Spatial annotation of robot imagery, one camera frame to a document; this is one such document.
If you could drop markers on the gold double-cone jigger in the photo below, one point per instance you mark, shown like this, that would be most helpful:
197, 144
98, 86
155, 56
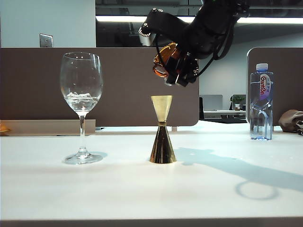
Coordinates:
163, 146

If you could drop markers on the clear Ganten water bottle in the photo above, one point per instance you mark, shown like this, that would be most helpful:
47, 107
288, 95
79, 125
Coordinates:
261, 99

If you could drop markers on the wide brown desk partition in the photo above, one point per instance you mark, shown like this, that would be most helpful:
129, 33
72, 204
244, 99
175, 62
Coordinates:
130, 82

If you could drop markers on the green potted plant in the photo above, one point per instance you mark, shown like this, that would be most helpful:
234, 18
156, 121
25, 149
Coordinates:
237, 100

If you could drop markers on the white background desk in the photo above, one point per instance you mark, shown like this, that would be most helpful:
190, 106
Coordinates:
225, 113

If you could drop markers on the grey background desk screen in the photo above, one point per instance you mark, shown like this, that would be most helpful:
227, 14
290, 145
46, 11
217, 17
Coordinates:
210, 102

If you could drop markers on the long ceiling light strip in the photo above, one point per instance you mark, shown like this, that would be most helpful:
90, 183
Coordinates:
118, 19

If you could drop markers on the small amber measuring cup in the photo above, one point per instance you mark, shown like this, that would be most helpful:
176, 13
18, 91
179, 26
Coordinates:
163, 54

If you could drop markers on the narrow brown desk partition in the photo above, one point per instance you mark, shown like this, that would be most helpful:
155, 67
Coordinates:
286, 89

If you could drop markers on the clear wine glass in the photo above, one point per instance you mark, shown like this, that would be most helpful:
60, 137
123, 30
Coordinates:
81, 78

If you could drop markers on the white partition foot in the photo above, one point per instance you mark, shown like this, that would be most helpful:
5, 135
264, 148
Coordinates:
174, 129

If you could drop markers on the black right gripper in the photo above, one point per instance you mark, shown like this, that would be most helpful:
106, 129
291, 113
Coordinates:
206, 40

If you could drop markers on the metal wall switch plate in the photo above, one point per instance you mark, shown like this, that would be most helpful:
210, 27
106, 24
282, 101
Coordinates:
46, 40

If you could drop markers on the beige cloth bag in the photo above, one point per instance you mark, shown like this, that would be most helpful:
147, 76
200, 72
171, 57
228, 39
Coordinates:
288, 119

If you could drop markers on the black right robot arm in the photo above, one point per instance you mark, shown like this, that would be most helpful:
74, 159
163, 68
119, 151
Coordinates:
222, 8

